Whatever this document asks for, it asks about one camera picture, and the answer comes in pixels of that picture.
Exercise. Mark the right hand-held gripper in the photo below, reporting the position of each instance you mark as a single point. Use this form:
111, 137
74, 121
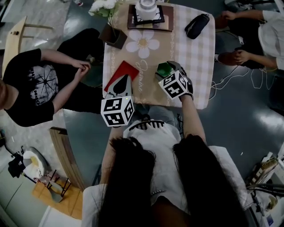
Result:
174, 85

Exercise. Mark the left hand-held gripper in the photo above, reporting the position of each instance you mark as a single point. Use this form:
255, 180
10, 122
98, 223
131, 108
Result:
116, 110

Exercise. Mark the green cup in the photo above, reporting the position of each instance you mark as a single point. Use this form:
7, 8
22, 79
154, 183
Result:
164, 68

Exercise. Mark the red tray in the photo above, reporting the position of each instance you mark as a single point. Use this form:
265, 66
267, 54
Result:
124, 72

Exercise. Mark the person's right forearm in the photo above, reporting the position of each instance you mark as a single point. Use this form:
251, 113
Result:
191, 115

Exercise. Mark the person's left forearm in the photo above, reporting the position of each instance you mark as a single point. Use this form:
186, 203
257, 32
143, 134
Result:
113, 133

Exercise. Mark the person's right hand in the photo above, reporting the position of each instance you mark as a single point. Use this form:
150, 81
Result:
190, 87

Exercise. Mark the beige checked flower tablecloth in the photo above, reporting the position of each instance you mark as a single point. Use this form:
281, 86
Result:
195, 64

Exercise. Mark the person's denim trousers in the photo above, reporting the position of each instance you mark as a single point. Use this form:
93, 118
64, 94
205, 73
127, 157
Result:
158, 114

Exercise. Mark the dark brown square vase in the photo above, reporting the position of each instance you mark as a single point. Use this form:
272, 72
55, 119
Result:
112, 36

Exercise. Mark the brown wooden board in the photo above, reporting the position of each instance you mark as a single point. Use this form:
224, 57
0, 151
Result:
168, 20

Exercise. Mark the black oval pouch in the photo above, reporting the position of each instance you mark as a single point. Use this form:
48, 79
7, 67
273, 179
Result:
197, 25

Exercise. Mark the white ceramic jar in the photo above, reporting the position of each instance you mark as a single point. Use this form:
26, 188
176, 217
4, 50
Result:
146, 10

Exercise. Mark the white flower bouquet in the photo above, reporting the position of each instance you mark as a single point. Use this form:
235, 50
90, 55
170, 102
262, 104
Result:
103, 5

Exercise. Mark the person's white shirt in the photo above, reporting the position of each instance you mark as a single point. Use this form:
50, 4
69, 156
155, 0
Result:
164, 159

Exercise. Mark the brown wooden plank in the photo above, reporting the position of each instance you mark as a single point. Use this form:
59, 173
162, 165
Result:
66, 155

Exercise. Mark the white plastic bag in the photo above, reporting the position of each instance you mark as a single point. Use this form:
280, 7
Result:
33, 161

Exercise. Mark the light wooden bench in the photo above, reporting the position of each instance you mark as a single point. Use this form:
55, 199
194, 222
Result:
13, 42

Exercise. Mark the orange cardboard box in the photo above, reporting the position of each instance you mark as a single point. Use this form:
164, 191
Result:
71, 204

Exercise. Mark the black patterned square frame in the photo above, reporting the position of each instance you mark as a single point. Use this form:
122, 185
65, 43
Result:
160, 18

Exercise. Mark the black camera gear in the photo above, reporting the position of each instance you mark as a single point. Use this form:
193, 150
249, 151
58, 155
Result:
16, 165

